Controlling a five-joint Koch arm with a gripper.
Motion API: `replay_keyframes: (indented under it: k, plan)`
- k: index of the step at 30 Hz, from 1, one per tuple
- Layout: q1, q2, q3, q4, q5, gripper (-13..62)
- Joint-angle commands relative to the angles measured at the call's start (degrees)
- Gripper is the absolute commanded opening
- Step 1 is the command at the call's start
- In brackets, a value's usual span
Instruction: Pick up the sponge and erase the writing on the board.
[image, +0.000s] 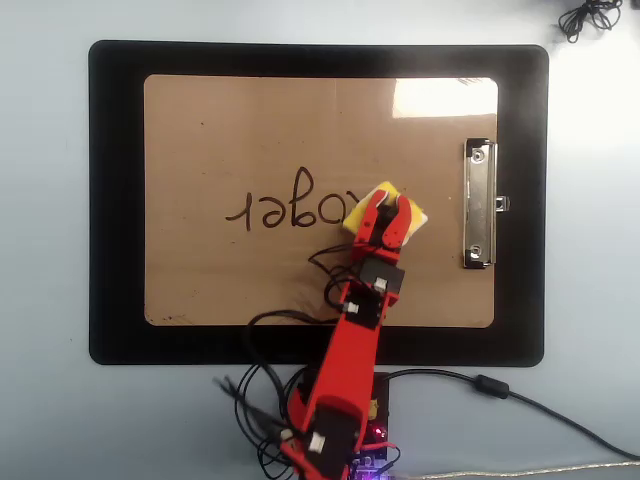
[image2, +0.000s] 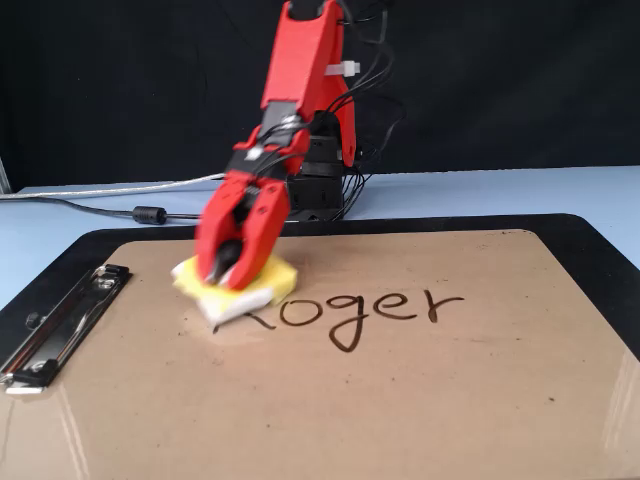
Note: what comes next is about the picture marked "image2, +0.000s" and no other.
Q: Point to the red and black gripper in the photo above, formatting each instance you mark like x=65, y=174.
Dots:
x=240, y=172

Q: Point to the yellow sponge with black knob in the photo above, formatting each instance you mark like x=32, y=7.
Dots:
x=280, y=277

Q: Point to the brown clipboard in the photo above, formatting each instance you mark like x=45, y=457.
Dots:
x=320, y=400

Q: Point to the metal clipboard clip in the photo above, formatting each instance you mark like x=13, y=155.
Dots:
x=60, y=330

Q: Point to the black backdrop cloth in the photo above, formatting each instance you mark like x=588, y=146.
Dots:
x=100, y=75

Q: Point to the grey metal post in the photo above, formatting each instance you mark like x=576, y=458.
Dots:
x=4, y=177

